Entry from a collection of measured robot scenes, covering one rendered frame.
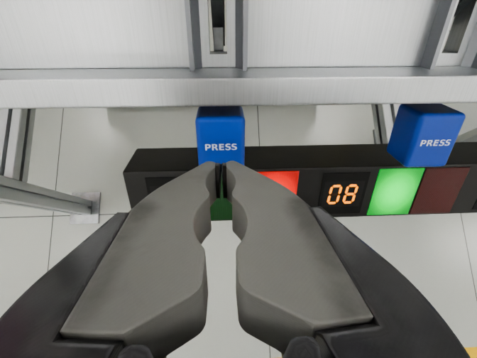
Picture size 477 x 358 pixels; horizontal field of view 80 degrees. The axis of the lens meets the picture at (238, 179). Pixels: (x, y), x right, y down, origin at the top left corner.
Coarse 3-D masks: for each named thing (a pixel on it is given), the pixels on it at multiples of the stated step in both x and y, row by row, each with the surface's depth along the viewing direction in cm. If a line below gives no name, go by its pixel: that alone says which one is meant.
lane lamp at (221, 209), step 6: (222, 186) 18; (222, 192) 18; (216, 198) 18; (222, 198) 18; (216, 204) 19; (222, 204) 19; (228, 204) 19; (210, 210) 19; (216, 210) 19; (222, 210) 19; (228, 210) 19; (216, 216) 19; (222, 216) 19; (228, 216) 19
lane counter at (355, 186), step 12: (324, 180) 18; (336, 180) 18; (348, 180) 18; (360, 180) 18; (324, 192) 19; (336, 192) 19; (348, 192) 19; (360, 192) 19; (324, 204) 19; (336, 204) 19; (348, 204) 19; (360, 204) 19
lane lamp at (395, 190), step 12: (396, 168) 18; (408, 168) 18; (420, 168) 18; (384, 180) 18; (396, 180) 18; (408, 180) 18; (384, 192) 19; (396, 192) 19; (408, 192) 19; (372, 204) 19; (384, 204) 19; (396, 204) 19; (408, 204) 19
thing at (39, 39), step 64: (0, 0) 12; (64, 0) 12; (128, 0) 12; (192, 0) 12; (256, 0) 12; (320, 0) 12; (384, 0) 12; (448, 0) 12; (0, 64) 13; (64, 64) 13; (128, 64) 13; (192, 64) 13; (256, 64) 13; (320, 64) 14; (384, 64) 14; (448, 64) 14
